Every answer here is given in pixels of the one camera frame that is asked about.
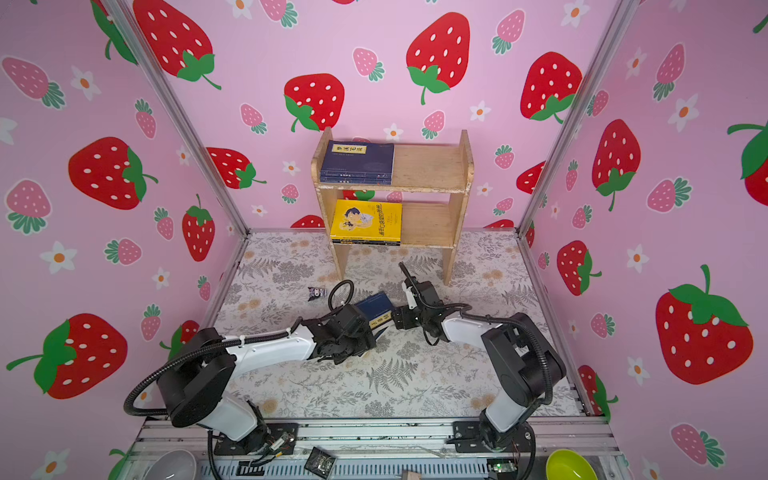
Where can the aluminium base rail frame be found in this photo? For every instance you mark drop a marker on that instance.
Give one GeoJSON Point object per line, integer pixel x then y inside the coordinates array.
{"type": "Point", "coordinates": [432, 448]}

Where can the wooden two-tier shelf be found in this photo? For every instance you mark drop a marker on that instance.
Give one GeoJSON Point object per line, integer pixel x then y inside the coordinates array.
{"type": "Point", "coordinates": [424, 168]}

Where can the navy book yellow label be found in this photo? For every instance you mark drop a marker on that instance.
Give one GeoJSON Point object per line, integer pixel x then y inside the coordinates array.
{"type": "Point", "coordinates": [357, 180]}

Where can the small black electronic module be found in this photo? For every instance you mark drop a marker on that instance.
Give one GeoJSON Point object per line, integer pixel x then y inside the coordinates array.
{"type": "Point", "coordinates": [320, 463]}

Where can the lime green bowl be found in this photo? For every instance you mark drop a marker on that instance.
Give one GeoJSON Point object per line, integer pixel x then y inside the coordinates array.
{"type": "Point", "coordinates": [568, 465]}

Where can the grey bowl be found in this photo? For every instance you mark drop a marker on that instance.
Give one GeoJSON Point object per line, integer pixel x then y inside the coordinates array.
{"type": "Point", "coordinates": [174, 465]}

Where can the Kuromi toy figurine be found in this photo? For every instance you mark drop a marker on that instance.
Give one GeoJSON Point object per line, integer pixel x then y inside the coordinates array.
{"type": "Point", "coordinates": [316, 293]}

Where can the black antler cover book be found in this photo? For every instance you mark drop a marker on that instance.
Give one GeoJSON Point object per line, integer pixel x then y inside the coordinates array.
{"type": "Point", "coordinates": [365, 242]}

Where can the right aluminium corner post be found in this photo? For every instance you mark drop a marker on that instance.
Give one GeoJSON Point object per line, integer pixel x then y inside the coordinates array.
{"type": "Point", "coordinates": [603, 55]}

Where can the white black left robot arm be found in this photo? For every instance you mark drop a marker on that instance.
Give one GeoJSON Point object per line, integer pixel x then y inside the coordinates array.
{"type": "Point", "coordinates": [194, 384]}

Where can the yellow cartoon cover book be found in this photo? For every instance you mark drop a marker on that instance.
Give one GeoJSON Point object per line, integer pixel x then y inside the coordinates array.
{"type": "Point", "coordinates": [366, 220]}

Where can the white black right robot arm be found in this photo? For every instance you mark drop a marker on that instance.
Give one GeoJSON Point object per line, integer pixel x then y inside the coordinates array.
{"type": "Point", "coordinates": [526, 365]}

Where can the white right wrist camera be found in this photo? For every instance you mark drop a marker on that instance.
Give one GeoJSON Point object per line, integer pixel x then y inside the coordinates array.
{"type": "Point", "coordinates": [410, 297]}

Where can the aluminium corner post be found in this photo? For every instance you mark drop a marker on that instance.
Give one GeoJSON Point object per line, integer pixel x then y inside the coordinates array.
{"type": "Point", "coordinates": [603, 55]}
{"type": "Point", "coordinates": [123, 17]}

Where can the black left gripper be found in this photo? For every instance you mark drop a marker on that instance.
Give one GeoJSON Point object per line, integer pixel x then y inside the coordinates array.
{"type": "Point", "coordinates": [366, 343]}

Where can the left aluminium corner post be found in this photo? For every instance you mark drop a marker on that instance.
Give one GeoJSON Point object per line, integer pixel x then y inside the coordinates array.
{"type": "Point", "coordinates": [123, 17]}

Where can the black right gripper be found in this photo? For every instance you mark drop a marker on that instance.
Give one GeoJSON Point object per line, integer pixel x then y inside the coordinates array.
{"type": "Point", "coordinates": [401, 317]}

